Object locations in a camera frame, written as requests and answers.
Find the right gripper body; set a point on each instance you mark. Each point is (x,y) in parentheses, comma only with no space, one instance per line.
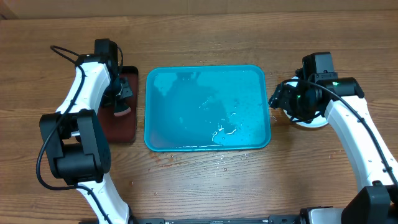
(297,105)

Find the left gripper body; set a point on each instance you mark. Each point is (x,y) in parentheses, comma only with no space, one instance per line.
(120,88)

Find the green and red sponge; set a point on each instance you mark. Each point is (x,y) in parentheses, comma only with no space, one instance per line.
(121,108)

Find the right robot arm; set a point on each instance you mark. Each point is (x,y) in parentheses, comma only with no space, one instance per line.
(316,96)

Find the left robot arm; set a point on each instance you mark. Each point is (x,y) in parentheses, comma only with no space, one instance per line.
(75,154)

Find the black tray with red liner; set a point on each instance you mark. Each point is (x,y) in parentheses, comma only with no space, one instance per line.
(122,129)

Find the teal plastic tray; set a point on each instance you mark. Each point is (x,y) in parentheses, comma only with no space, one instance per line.
(206,108)

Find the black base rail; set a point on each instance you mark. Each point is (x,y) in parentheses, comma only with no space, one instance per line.
(272,219)

